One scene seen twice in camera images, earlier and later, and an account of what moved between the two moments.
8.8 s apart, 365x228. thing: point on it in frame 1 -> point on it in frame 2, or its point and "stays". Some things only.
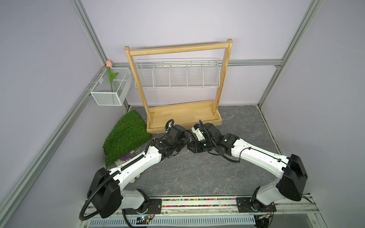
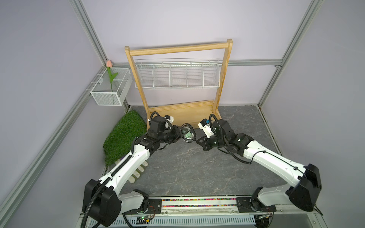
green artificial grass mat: [129, 133] stays
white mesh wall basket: [121, 83] stays
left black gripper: [186, 139] -> [177, 133]
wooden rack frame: [186, 115] stays
